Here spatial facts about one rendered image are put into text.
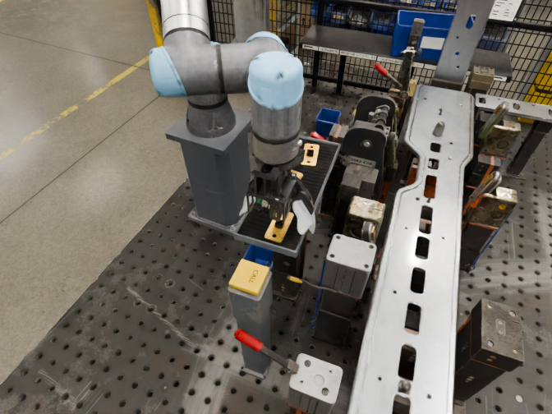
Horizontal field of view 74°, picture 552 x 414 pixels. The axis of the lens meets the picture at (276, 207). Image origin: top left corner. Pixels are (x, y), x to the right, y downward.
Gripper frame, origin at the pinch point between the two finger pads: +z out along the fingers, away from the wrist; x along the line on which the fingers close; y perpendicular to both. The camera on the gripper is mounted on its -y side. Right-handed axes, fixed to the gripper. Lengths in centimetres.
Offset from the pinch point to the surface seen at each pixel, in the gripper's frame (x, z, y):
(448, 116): 35, 18, -83
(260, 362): 1.4, 38.1, 16.2
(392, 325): 28.3, 17.7, 5.0
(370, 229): 18.3, 7.1, -10.7
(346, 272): 15.9, 9.4, 0.9
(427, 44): 21, 8, -118
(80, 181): -176, 118, -77
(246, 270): -2.0, 1.8, 12.7
